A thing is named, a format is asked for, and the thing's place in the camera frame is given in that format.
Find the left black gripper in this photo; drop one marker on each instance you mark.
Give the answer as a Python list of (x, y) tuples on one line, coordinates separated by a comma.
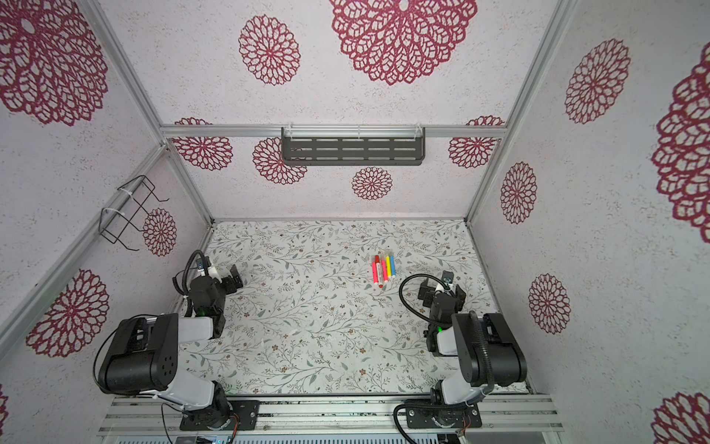
[(228, 282)]

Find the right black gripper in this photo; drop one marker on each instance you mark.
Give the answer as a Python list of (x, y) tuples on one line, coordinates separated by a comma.
[(428, 294)]

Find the white red marker pen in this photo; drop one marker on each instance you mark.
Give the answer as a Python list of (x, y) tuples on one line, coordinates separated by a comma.
[(381, 284)]

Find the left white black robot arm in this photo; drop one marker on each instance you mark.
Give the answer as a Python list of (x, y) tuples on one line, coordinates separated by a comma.
[(143, 359)]

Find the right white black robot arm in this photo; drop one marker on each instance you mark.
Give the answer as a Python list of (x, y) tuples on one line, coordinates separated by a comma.
[(488, 354)]

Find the black wire wall rack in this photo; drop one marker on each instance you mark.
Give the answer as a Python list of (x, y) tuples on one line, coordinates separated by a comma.
[(116, 219)]

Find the dark metal wall shelf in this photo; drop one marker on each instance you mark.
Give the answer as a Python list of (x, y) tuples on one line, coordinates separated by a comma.
[(355, 147)]

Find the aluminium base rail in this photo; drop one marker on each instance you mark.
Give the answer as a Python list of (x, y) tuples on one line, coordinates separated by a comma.
[(378, 414)]

